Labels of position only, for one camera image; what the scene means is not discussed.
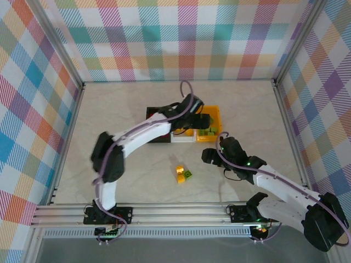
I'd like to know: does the green circuit board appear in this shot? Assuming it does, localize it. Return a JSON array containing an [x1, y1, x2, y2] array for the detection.
[[94, 225, 121, 237], [251, 224, 270, 234]]

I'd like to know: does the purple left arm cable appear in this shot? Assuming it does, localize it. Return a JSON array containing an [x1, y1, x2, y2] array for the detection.
[[93, 80, 195, 244]]

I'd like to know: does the aluminium mounting rail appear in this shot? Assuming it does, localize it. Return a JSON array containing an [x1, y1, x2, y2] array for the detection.
[[30, 203, 331, 227]]

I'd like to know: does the aluminium side rail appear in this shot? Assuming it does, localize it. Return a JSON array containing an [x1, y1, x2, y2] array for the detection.
[[48, 82, 86, 206], [273, 79, 315, 202]]

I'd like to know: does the black plastic bin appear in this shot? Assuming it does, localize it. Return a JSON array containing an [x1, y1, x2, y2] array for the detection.
[[145, 106, 173, 145]]

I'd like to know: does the yellow-orange plastic bin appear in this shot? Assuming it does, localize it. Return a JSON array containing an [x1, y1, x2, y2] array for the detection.
[[194, 105, 222, 143]]

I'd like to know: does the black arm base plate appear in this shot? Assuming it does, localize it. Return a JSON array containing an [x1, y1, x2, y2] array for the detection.
[[83, 205, 134, 226], [229, 204, 280, 224]]

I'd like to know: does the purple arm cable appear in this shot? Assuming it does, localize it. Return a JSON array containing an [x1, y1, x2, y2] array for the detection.
[[93, 80, 195, 244], [216, 131, 351, 246]]

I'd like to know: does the white plastic bin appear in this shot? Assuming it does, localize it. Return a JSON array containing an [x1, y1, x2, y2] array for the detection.
[[170, 128, 197, 144]]

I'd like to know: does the grey slotted cable duct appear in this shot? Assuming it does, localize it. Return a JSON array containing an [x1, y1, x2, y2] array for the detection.
[[42, 228, 253, 239]]

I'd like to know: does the aluminium frame post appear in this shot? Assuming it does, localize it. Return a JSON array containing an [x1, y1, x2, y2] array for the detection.
[[274, 0, 330, 85], [34, 0, 86, 88]]

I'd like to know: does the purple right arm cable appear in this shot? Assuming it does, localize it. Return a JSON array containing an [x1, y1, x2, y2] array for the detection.
[[216, 131, 351, 246]]

